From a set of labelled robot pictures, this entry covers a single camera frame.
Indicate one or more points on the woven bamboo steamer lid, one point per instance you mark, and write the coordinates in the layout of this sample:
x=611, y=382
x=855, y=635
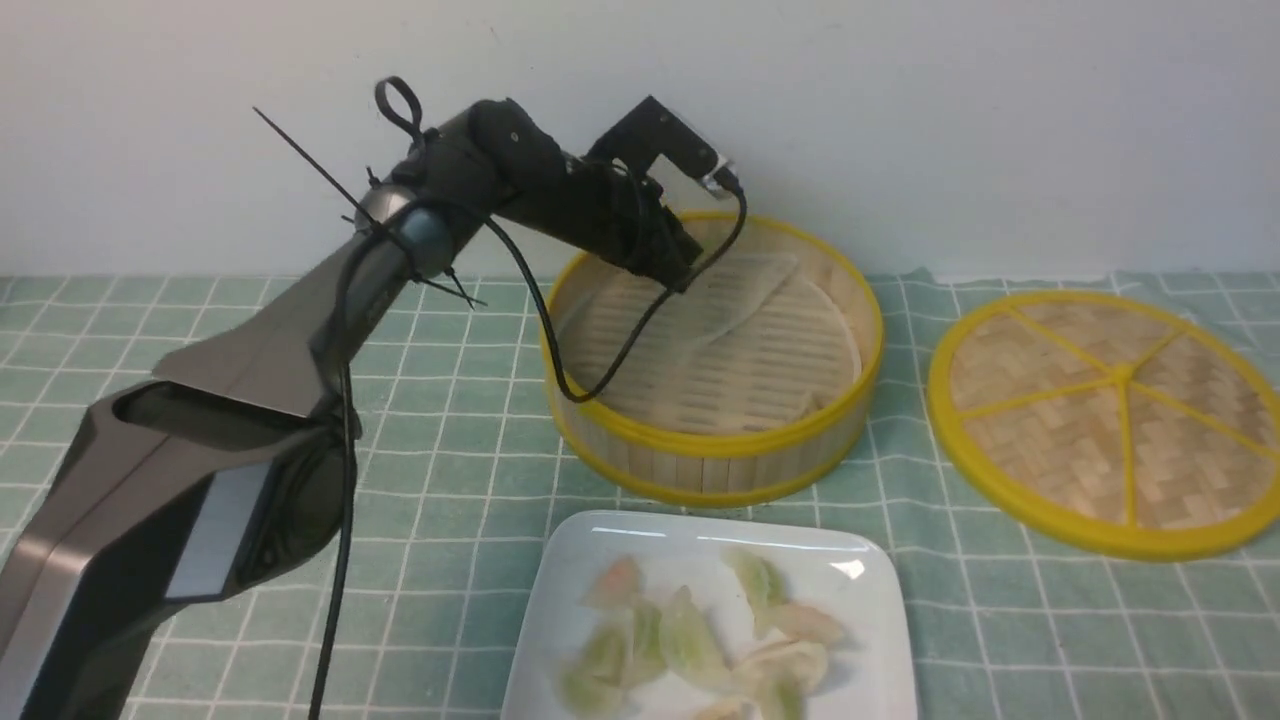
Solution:
x=1108, y=424

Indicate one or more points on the pale pink dumpling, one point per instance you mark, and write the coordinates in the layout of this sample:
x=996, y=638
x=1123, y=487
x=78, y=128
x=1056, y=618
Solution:
x=804, y=661

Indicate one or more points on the white steamer liner cloth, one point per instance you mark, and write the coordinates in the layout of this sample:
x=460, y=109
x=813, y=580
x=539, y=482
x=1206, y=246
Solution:
x=762, y=340

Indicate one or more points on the green checkered tablecloth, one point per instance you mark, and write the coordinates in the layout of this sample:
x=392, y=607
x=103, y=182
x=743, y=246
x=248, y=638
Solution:
x=463, y=477

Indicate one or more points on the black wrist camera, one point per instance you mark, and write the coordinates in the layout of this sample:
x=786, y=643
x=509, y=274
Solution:
x=651, y=131

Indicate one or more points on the black zip tie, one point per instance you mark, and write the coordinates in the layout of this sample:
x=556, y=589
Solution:
x=320, y=170

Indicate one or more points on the white square plate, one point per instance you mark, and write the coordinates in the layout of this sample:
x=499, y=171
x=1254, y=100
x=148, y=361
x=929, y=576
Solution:
x=870, y=674

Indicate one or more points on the green dumpling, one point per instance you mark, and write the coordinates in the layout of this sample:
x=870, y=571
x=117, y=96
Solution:
x=689, y=646
x=646, y=661
x=584, y=696
x=763, y=586
x=780, y=697
x=606, y=655

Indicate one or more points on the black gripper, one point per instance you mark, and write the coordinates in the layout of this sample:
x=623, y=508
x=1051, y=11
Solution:
x=604, y=208

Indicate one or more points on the bamboo steamer basket yellow rim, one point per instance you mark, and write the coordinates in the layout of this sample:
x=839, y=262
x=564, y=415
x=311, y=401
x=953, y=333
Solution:
x=727, y=471

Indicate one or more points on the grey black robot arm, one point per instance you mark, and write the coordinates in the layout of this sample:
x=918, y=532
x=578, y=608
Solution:
x=234, y=462

